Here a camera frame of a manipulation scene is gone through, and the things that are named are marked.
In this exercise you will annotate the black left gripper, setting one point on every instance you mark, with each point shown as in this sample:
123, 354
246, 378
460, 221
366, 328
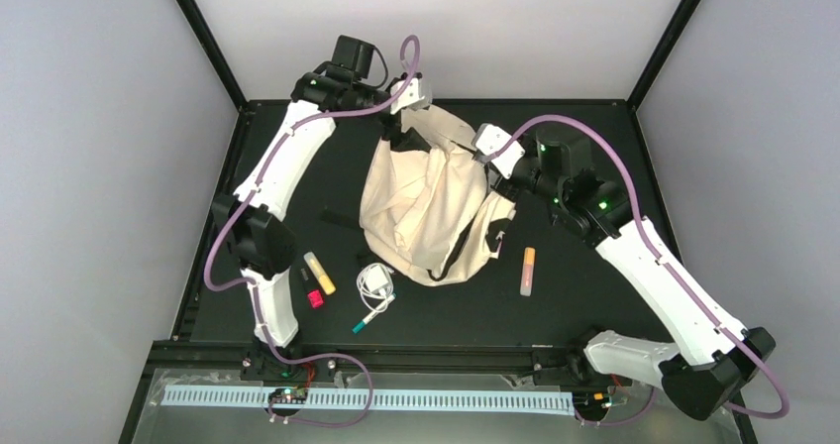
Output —
406, 141

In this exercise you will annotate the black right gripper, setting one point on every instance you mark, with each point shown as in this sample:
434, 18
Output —
508, 192

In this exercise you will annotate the cream canvas backpack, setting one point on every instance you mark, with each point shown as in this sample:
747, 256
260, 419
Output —
428, 209

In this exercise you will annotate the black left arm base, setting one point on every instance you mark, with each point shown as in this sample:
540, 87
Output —
259, 364

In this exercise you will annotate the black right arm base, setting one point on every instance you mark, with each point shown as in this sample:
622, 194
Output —
567, 368

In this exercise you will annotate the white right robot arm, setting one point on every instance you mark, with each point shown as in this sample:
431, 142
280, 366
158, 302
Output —
711, 354

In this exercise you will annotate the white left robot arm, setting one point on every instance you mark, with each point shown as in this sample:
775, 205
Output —
254, 247

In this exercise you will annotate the orange highlighter pen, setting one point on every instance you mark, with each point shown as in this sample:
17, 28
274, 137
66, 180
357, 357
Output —
527, 272

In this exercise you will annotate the yellow highlighter pen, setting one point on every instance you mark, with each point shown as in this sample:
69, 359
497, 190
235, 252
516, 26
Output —
319, 273

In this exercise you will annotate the teal capped white marker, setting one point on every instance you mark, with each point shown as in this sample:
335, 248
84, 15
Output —
371, 316

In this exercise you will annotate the pink and black highlighter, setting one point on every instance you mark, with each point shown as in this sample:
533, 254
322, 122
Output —
312, 288

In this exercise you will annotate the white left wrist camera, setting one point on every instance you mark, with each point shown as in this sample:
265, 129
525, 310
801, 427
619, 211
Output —
416, 96

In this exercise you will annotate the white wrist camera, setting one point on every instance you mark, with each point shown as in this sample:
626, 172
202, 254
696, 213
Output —
416, 96
496, 147

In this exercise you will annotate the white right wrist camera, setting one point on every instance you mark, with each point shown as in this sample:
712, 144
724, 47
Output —
496, 147

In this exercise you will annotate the white charger with cable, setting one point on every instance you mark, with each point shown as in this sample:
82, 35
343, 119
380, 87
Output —
375, 286

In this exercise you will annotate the light blue slotted cable duct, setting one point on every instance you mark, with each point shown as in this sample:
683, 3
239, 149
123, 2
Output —
430, 400

